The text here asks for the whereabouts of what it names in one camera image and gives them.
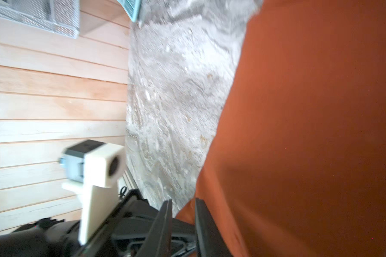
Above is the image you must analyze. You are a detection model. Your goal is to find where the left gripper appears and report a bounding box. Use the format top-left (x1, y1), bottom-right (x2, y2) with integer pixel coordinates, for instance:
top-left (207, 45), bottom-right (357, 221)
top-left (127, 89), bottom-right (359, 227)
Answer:
top-left (80, 188), bottom-right (197, 257)

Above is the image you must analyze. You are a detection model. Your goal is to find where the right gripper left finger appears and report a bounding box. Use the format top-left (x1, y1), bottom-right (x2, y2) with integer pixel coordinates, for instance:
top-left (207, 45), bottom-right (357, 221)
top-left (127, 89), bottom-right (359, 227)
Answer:
top-left (136, 200), bottom-right (173, 257)

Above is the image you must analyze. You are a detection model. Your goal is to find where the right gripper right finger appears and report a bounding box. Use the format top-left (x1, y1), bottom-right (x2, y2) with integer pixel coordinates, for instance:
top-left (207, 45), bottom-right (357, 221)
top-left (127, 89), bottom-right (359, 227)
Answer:
top-left (195, 198), bottom-right (232, 257)

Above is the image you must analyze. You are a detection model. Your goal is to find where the rust orange skirt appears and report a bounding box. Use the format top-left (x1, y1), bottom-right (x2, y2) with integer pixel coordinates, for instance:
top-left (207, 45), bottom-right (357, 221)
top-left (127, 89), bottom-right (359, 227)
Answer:
top-left (194, 1), bottom-right (386, 257)

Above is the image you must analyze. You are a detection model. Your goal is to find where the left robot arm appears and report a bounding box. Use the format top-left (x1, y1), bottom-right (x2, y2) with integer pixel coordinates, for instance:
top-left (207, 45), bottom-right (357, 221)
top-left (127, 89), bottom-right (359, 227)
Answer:
top-left (0, 187), bottom-right (197, 257)

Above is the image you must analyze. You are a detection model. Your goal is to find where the teal calculator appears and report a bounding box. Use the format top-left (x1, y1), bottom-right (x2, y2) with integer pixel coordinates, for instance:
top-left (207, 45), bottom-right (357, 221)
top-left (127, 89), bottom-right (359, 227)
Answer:
top-left (118, 0), bottom-right (142, 22)

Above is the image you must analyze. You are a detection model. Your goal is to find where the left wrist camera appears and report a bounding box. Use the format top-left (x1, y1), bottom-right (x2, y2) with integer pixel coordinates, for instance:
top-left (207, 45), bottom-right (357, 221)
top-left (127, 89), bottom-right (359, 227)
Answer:
top-left (59, 139), bottom-right (125, 245)

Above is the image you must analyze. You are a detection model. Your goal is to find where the white wire shelf rack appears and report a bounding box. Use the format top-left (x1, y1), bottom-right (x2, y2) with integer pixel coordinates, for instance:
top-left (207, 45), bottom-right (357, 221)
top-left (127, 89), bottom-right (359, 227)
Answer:
top-left (0, 0), bottom-right (80, 39)

